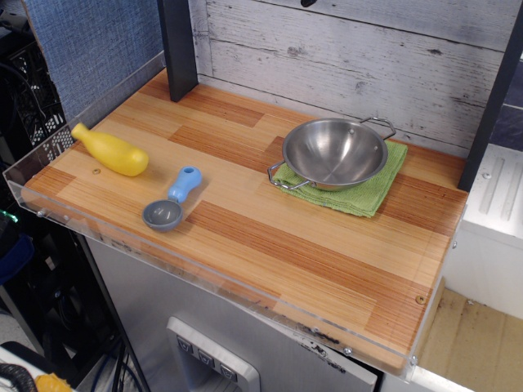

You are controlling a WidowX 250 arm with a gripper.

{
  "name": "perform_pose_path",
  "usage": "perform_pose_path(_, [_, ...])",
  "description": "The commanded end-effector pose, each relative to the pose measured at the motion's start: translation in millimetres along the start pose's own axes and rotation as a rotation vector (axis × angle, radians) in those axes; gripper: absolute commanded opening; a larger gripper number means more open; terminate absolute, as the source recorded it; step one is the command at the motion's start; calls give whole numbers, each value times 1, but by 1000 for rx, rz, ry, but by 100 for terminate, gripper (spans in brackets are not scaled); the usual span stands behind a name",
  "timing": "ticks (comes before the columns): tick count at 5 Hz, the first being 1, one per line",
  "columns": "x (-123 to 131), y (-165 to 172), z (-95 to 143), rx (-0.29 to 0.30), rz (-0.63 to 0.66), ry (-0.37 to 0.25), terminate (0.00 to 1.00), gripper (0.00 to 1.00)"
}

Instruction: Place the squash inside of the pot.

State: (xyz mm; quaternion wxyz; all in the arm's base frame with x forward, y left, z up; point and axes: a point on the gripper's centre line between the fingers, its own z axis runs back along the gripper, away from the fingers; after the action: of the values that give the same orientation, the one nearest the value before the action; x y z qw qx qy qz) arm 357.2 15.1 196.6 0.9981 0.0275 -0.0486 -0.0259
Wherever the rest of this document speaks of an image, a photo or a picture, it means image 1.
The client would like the clear acrylic table guard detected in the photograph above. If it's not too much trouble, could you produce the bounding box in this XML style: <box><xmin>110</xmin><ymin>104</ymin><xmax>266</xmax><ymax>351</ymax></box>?
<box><xmin>5</xmin><ymin>72</ymin><xmax>467</xmax><ymax>378</ymax></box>

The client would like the yellow toy squash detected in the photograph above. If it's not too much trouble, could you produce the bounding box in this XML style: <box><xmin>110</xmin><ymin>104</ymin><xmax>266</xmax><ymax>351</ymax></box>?
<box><xmin>71</xmin><ymin>123</ymin><xmax>149</xmax><ymax>176</ymax></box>

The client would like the dark support post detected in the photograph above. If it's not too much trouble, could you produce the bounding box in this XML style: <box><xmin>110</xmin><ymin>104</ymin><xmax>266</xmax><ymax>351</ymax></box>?
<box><xmin>458</xmin><ymin>4</ymin><xmax>522</xmax><ymax>192</ymax></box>
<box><xmin>157</xmin><ymin>0</ymin><xmax>199</xmax><ymax>102</ymax></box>

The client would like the dark right support post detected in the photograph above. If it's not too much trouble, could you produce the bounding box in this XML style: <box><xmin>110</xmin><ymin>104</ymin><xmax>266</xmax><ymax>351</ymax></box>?
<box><xmin>458</xmin><ymin>4</ymin><xmax>522</xmax><ymax>192</ymax></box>

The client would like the toy fridge dispenser panel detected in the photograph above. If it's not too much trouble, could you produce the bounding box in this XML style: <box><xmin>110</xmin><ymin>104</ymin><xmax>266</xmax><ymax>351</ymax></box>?
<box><xmin>167</xmin><ymin>317</ymin><xmax>261</xmax><ymax>391</ymax></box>

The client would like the steel pot with handles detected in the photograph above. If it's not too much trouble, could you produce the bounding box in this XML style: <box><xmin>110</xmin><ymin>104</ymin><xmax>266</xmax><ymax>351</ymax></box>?
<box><xmin>267</xmin><ymin>117</ymin><xmax>396</xmax><ymax>191</ymax></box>

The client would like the yellow object bottom left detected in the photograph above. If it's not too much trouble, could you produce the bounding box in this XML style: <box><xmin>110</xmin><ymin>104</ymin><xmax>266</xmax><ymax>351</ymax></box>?
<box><xmin>34</xmin><ymin>373</ymin><xmax>73</xmax><ymax>392</ymax></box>

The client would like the black plastic crate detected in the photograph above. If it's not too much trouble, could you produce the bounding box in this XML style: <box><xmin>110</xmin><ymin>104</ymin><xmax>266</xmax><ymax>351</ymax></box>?
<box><xmin>1</xmin><ymin>42</ymin><xmax>65</xmax><ymax>146</ymax></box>

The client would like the dark left support post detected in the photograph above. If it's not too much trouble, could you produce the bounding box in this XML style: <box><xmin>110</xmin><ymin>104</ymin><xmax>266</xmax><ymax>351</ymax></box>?
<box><xmin>157</xmin><ymin>0</ymin><xmax>199</xmax><ymax>102</ymax></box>

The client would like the green cloth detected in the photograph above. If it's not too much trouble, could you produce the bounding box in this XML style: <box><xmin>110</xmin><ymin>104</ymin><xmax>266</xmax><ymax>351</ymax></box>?
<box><xmin>279</xmin><ymin>141</ymin><xmax>408</xmax><ymax>217</ymax></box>

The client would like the blue grey toy scoop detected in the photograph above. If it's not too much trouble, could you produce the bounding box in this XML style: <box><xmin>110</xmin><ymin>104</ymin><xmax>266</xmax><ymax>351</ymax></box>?
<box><xmin>141</xmin><ymin>166</ymin><xmax>203</xmax><ymax>232</ymax></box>

